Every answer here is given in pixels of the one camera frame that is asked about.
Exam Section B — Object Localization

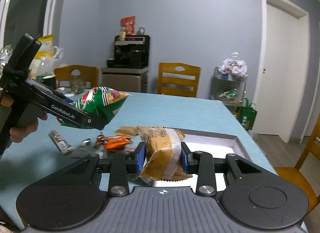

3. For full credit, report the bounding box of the orange square snack packet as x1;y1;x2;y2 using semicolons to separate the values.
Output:
103;135;132;152

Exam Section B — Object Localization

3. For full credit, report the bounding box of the brown gold snack packet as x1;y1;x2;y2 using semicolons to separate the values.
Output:
114;126;138;139

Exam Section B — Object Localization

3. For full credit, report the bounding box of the small brown candy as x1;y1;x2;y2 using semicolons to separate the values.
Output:
94;134;105;149

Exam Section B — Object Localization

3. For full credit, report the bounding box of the brown cake snack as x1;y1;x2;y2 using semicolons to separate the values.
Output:
137;126;193;182

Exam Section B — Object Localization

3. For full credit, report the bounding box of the long dark chocolate bar packet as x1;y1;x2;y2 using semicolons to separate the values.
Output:
49;130;73;155

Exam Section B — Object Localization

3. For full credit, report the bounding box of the green shrimp chips bag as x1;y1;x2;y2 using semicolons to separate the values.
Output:
65;87;130;130

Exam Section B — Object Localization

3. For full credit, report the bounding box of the person's left hand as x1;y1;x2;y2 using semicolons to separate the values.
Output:
10;114;48;143

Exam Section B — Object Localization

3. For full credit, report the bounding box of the grey shallow box tray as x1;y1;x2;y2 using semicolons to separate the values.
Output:
143;128;251;191

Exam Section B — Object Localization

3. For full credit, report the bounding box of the yellow bag on left shelf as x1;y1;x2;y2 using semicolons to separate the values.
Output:
29;34;53;79

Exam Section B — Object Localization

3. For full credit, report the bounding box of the wooden chair at left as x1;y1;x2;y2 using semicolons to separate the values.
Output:
54;65;99;88

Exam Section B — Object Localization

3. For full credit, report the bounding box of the wooden chair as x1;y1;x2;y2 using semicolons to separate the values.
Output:
157;63;201;98
54;65;99;88
274;114;320;214

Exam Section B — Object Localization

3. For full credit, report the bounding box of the glass teapot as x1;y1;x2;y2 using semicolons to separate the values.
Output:
69;77;86;94

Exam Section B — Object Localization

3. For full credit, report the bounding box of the green tote bag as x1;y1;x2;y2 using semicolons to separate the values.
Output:
235;98;257;131

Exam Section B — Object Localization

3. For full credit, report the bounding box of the metal snack trolley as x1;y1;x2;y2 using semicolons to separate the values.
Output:
209;67;247;107

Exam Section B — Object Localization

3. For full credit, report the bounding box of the wooden chair at far side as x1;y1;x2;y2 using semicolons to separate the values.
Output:
157;63;201;98

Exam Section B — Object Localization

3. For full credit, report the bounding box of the black water dispenser cabinet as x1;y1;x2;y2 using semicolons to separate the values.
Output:
101;34;150;93

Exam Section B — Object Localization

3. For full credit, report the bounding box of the wooden chair at right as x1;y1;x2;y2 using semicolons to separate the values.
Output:
274;114;320;214

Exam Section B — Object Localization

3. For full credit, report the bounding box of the white plastic shopping bag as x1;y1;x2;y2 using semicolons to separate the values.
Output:
219;52;247;76

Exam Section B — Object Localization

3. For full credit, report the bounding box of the red snack bag on dispenser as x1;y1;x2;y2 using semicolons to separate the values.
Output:
120;16;136;34

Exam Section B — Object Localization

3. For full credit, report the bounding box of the white door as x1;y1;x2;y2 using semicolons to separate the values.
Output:
253;0;310;142

